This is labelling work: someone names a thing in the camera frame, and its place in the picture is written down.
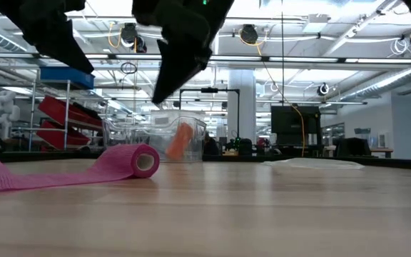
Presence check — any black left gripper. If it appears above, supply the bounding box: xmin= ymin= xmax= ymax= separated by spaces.
xmin=0 ymin=0 xmax=96 ymax=75

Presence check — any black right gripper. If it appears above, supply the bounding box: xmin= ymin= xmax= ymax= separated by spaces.
xmin=132 ymin=0 xmax=235 ymax=105

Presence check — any orange elastic bandage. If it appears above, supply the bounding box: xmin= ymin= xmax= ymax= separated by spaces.
xmin=165 ymin=122 xmax=195 ymax=161

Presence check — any clear plastic container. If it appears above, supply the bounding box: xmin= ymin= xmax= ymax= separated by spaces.
xmin=102 ymin=109 xmax=208 ymax=163

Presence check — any pink elastic bandage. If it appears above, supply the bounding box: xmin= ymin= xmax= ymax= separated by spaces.
xmin=0 ymin=143 xmax=161 ymax=195

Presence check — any blue storage bin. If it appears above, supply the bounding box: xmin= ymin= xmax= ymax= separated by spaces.
xmin=39 ymin=66 xmax=96 ymax=90

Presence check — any red storage bin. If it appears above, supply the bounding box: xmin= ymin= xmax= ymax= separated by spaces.
xmin=36 ymin=120 xmax=93 ymax=151
xmin=37 ymin=95 xmax=103 ymax=128

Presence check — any metal shelf rack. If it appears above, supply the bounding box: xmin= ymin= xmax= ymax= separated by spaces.
xmin=12 ymin=67 xmax=142 ymax=153

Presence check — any white pillar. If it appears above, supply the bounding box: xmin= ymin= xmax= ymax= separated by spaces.
xmin=226 ymin=69 xmax=257 ymax=157

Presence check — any person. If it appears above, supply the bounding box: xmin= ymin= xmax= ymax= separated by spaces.
xmin=203 ymin=132 xmax=221 ymax=156

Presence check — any white robot figure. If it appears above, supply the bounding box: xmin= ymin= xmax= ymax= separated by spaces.
xmin=0 ymin=90 xmax=21 ymax=141

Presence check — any black background robot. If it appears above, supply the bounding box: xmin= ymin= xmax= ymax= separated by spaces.
xmin=223 ymin=130 xmax=240 ymax=156

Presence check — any black cylindrical stand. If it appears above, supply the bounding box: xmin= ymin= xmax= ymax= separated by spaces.
xmin=238 ymin=138 xmax=253 ymax=156

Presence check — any thin black vertical rod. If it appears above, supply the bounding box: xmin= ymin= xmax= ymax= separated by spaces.
xmin=280 ymin=0 xmax=285 ymax=106

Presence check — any long ceiling light bar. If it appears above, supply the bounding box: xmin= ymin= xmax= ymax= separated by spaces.
xmin=0 ymin=52 xmax=411 ymax=65

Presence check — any large black screen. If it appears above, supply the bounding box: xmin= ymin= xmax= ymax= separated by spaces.
xmin=270 ymin=106 xmax=322 ymax=147

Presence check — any black office chair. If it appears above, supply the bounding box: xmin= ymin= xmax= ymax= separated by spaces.
xmin=335 ymin=137 xmax=374 ymax=158

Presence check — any black camera gantry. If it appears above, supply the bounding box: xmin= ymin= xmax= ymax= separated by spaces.
xmin=178 ymin=86 xmax=241 ymax=143

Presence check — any black metal table frame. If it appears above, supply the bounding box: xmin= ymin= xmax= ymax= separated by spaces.
xmin=0 ymin=151 xmax=411 ymax=171

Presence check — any yellow hanging cable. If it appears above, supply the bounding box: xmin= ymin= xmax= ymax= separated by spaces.
xmin=238 ymin=30 xmax=306 ymax=158

